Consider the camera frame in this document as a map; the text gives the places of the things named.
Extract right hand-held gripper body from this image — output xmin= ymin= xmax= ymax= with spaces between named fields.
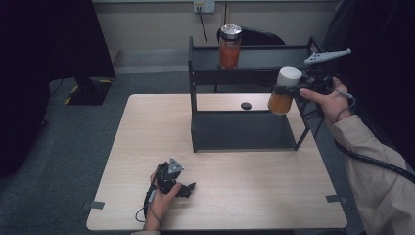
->
xmin=299 ymin=47 xmax=352 ymax=96

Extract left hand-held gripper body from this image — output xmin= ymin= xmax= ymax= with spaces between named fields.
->
xmin=153 ymin=158 xmax=185 ymax=196

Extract white-lidded orange jar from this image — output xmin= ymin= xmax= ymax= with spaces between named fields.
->
xmin=266 ymin=65 xmax=303 ymax=117

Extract black metal shelf rack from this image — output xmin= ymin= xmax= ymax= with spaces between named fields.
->
xmin=187 ymin=35 xmax=331 ymax=154

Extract silver-lidded glass jar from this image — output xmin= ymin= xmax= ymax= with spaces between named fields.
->
xmin=218 ymin=23 xmax=244 ymax=71

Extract person's left hand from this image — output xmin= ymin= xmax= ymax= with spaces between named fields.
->
xmin=143 ymin=172 xmax=183 ymax=230

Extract person's right hand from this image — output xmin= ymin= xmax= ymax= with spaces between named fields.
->
xmin=299 ymin=77 xmax=353 ymax=129

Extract black tripod legs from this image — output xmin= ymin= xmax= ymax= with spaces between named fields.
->
xmin=302 ymin=107 xmax=327 ymax=139

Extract black chair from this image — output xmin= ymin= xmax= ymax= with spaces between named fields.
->
xmin=213 ymin=24 xmax=287 ymax=94

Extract grey tape piece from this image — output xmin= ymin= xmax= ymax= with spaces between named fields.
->
xmin=325 ymin=194 xmax=348 ymax=205
xmin=88 ymin=200 xmax=106 ymax=211

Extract dark curtain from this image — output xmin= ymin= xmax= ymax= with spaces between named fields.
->
xmin=322 ymin=0 xmax=415 ymax=170
xmin=0 ymin=0 xmax=117 ymax=179

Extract black stand base yellow tape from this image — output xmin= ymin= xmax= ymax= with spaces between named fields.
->
xmin=63 ymin=77 xmax=115 ymax=107

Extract left hand-held gripper cable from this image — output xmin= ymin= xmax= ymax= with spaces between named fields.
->
xmin=134 ymin=184 xmax=162 ymax=227

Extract hand-held gripper cable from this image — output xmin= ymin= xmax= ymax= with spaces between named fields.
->
xmin=134 ymin=184 xmax=162 ymax=227
xmin=333 ymin=88 xmax=415 ymax=184

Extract right hand-held gripper cable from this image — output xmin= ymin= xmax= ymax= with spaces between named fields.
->
xmin=333 ymin=88 xmax=415 ymax=184

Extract black wall socket cable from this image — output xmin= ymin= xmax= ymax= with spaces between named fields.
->
xmin=197 ymin=6 xmax=209 ymax=47

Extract white wall socket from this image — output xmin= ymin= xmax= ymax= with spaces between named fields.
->
xmin=193 ymin=0 xmax=216 ymax=15

